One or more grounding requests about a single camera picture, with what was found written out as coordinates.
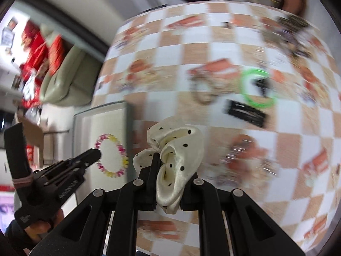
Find pink yellow bead bracelet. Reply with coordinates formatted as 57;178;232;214
94;133;130;178

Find silver rhinestone chain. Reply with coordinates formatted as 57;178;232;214
218;138;279;187

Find cream polka dot scrunchie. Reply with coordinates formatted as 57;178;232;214
133;117;204;214

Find black scalloped snap clip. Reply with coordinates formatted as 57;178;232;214
225;100;267;128

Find brown braided hair tie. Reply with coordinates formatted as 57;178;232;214
189;72;222;105

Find green plastic bangle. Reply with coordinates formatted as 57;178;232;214
239;68;276;109

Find small black claw clip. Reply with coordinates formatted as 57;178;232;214
253;77;271;97

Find white jewelry tray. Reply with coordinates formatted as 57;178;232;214
72;101;136;203

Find person's left hand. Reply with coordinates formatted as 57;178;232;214
24;209;64;247

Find green leather sofa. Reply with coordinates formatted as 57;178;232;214
39;46;102;107

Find red embroidered cushion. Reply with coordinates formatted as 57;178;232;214
20;20;66;109

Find checkered patterned tablecloth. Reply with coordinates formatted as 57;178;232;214
92;1;340;255

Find leopard print bow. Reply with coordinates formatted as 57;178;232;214
260;15;313;59

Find brown slippers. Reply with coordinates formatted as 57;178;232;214
279;0;307;17

